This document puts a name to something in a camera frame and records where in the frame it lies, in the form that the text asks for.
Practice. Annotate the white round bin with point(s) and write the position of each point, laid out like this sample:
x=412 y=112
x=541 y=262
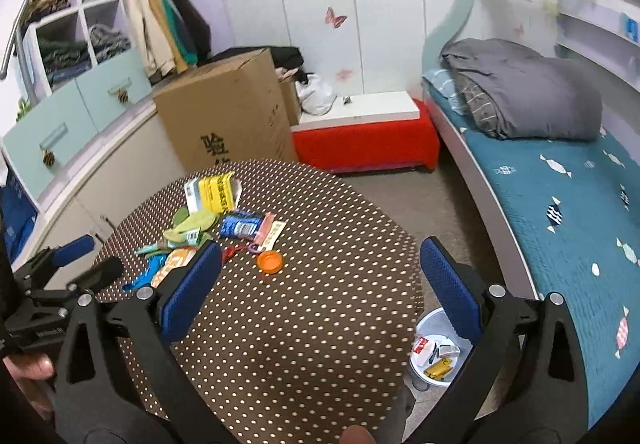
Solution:
x=427 y=326

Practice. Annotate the lavender wall shelf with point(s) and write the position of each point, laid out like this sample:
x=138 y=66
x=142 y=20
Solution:
x=600 y=49

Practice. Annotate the blue snack wrapper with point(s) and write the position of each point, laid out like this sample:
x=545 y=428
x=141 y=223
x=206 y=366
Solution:
x=239 y=225

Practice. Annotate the person's left hand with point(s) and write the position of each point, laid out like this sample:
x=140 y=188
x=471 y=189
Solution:
x=27 y=367

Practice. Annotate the green wrapper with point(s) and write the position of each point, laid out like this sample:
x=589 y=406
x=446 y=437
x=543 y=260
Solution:
x=192 y=224

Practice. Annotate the dark green folded clothes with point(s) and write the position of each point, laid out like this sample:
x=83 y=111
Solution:
x=62 y=54

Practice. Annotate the orange white packet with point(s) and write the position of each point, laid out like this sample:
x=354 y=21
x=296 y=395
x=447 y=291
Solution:
x=175 y=264

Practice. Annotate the thin blue wrapper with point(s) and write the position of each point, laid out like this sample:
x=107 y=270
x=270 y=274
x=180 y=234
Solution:
x=150 y=271

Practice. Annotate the orange bottle cap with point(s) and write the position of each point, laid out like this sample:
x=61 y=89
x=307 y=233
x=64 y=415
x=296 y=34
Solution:
x=270 y=263

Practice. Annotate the yellow white cardboard box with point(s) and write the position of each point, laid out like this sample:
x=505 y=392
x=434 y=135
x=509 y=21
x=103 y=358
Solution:
x=215 y=194

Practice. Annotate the pink paper strip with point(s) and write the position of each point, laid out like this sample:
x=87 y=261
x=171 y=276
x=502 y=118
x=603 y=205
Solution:
x=265 y=226

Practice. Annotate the beige low cabinet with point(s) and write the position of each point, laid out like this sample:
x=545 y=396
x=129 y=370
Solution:
x=100 y=184

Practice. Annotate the blue pillow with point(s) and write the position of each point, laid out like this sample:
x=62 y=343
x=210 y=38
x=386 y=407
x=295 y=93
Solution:
x=440 y=84

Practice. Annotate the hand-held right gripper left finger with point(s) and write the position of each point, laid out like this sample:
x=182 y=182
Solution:
x=190 y=289

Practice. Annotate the blue candy print bedspread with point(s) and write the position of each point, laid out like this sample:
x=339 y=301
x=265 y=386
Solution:
x=550 y=194

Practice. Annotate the blue card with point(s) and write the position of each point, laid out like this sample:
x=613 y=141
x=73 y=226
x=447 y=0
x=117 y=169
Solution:
x=631 y=28

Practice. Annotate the yellow packet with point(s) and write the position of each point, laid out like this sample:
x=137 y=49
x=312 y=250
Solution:
x=439 y=369

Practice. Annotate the beige hanging garment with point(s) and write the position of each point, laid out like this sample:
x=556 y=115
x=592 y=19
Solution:
x=137 y=24

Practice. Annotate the camouflage folded clothes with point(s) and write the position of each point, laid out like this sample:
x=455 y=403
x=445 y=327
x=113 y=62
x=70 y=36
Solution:
x=47 y=8

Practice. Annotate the grey blue folded clothes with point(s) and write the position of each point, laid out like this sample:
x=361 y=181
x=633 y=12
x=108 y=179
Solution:
x=110 y=41

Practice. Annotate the red white small box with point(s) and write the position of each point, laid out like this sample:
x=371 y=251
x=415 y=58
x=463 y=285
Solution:
x=422 y=349

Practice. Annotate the lavender shelf cabinet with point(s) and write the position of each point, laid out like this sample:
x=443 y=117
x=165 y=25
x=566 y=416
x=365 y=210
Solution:
x=70 y=31

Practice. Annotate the teal wrapper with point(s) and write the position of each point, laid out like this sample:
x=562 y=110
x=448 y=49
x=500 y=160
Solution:
x=150 y=250

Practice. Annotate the teal drawer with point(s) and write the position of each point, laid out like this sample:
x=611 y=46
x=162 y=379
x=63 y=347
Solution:
x=40 y=144
x=107 y=96

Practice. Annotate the green hanging garment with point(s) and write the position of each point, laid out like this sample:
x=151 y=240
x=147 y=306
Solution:
x=182 y=39

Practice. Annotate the large cardboard box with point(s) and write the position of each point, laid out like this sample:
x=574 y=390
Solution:
x=225 y=109

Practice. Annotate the pale pink butterfly sticker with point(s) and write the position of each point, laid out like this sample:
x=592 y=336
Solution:
x=344 y=73

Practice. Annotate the brown polka dot tablecloth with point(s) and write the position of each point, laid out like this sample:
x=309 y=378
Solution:
x=310 y=324

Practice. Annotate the blue bag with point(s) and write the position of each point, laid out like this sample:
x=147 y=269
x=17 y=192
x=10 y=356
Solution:
x=17 y=219

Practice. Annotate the mustard hanging garment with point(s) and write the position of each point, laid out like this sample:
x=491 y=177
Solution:
x=167 y=34

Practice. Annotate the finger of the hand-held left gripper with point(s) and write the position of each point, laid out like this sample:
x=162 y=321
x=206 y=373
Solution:
x=75 y=249
x=100 y=272

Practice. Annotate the black hanging garment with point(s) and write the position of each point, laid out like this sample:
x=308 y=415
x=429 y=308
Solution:
x=192 y=14

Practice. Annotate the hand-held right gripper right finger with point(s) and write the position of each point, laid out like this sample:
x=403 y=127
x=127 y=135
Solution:
x=450 y=284

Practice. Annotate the grey duvet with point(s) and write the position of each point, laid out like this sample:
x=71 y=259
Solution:
x=530 y=89

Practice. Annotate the white board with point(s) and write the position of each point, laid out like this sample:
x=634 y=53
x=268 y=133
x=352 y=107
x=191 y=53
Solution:
x=365 y=111

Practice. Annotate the white plastic bag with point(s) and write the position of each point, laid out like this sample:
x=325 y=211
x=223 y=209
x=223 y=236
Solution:
x=315 y=96

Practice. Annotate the red bench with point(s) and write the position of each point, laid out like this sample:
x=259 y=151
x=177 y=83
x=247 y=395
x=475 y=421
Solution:
x=365 y=146

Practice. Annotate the curved silver rail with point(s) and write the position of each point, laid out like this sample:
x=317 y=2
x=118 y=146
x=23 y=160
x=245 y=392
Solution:
x=22 y=24

